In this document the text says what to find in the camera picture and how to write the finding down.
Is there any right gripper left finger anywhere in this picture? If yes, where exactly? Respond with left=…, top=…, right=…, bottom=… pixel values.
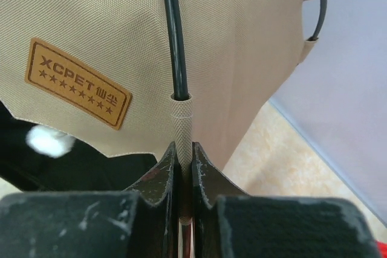
left=1, top=143, right=178, bottom=257

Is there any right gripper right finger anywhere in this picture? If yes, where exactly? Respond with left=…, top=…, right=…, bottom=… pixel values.
left=192, top=143, right=381, bottom=257

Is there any black tent pole crossing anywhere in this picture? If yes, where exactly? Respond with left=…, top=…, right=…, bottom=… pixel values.
left=164, top=0, right=189, bottom=102

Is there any red plastic basket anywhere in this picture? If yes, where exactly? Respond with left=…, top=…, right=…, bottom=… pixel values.
left=377, top=241, right=387, bottom=258

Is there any beige fabric pet tent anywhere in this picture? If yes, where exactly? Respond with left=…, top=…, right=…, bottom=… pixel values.
left=1, top=0, right=316, bottom=191

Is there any white pompom toy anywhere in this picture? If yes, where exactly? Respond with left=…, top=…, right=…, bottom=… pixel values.
left=26, top=125, right=76, bottom=158

